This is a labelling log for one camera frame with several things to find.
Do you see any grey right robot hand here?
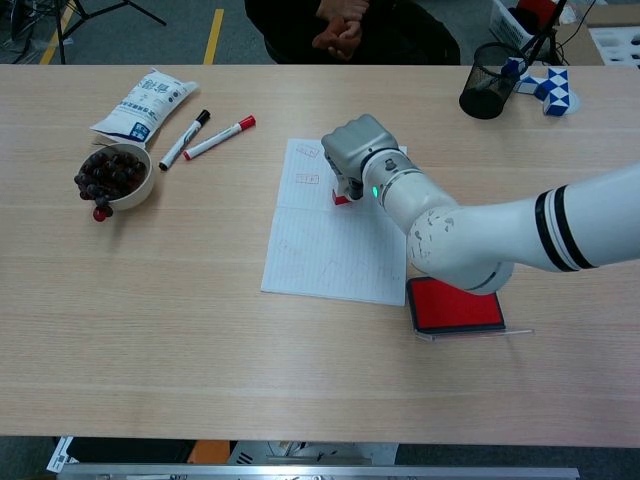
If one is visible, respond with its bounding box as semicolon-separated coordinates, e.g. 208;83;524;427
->
320;113;401;202

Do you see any bare bystander hand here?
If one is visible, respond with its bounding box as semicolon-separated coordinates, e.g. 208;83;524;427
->
318;0;370;29
312;18;364;62

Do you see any open lined notebook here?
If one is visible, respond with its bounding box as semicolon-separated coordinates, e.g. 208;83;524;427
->
260;138;409;307

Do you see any red capped whiteboard marker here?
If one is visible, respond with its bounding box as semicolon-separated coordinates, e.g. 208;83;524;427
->
182;115;257;162

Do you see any black mesh pen holder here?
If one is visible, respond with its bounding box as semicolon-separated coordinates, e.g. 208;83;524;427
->
458;42;521;120

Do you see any black capped whiteboard marker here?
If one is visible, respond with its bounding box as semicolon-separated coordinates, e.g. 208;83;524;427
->
158;109;212;172

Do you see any red ink pad black case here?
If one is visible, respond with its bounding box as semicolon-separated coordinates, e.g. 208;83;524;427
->
405;276;507;333

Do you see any brown cardboard box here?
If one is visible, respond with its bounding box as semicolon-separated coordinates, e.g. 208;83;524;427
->
554;4;640;66

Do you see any white plastic basket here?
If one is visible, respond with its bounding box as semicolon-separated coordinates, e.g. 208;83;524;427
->
488;0;536;51

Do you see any red object in basket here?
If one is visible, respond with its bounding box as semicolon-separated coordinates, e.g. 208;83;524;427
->
517;0;559;21

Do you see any white printed salt bag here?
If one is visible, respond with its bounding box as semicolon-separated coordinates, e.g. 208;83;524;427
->
89;67;201;146

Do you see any blue white snake puzzle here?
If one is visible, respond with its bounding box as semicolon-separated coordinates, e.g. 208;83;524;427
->
514;67;582;117

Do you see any cream round bowl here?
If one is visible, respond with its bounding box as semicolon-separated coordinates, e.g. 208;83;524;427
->
79;142;156;211

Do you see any dark purple grape bunch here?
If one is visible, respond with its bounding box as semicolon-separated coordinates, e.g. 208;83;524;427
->
73;151;148;208

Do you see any black tripod stand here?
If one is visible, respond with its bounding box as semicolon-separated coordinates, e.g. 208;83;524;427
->
0;0;168;65

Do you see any white foam tray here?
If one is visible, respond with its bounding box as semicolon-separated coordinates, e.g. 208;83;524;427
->
588;25;640;66

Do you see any orange object under table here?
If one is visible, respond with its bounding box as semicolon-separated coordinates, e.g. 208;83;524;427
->
187;439;232;465

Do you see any white paper label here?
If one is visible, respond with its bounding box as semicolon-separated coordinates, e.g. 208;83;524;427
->
46;436;75;474

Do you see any black camera tripod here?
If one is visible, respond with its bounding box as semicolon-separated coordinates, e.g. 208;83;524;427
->
519;0;571;66

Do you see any aluminium profile rail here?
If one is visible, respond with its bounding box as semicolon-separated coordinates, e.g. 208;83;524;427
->
57;462;581;480

